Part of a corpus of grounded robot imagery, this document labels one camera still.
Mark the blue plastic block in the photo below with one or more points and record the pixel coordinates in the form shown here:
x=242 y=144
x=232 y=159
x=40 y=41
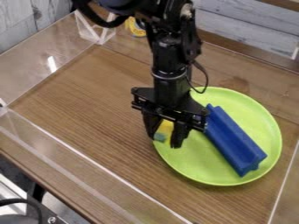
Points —
x=231 y=140

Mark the yellow labelled tin can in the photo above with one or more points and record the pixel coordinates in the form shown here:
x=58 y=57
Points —
x=135 y=29

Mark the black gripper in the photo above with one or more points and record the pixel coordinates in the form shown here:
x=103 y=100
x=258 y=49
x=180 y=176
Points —
x=187 y=114

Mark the clear acrylic corner bracket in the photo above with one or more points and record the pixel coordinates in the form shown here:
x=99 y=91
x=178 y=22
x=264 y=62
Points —
x=92 y=32

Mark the yellow toy banana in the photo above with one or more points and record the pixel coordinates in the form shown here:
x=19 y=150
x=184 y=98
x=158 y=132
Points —
x=164 y=132

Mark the black metal table bracket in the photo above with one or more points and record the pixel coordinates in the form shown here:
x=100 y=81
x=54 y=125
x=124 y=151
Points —
x=35 y=196

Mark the green plate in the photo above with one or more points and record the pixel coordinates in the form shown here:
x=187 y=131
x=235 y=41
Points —
x=199 y=161

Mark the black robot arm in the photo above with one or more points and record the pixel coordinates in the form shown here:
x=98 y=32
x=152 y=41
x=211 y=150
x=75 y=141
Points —
x=168 y=23

